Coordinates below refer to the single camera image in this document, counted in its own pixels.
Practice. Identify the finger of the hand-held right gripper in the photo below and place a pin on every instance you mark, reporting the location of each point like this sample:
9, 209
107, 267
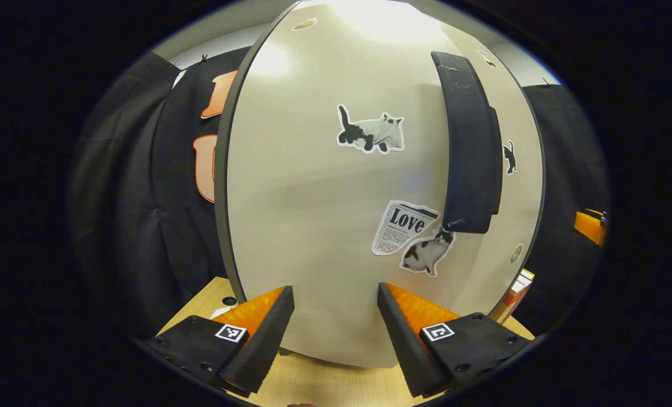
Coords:
590, 226

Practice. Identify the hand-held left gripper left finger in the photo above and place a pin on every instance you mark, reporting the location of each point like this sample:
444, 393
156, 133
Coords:
262, 339

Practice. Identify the white shoe cabinet door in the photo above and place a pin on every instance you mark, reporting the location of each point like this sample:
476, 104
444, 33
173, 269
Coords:
520, 198
313, 198

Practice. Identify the white bowl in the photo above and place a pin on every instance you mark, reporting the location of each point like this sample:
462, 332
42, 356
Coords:
222, 311

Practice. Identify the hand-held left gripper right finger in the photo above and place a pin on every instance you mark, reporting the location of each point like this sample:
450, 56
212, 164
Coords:
406, 350

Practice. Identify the black desk grommet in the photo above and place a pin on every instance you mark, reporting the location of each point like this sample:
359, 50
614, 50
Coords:
229, 301

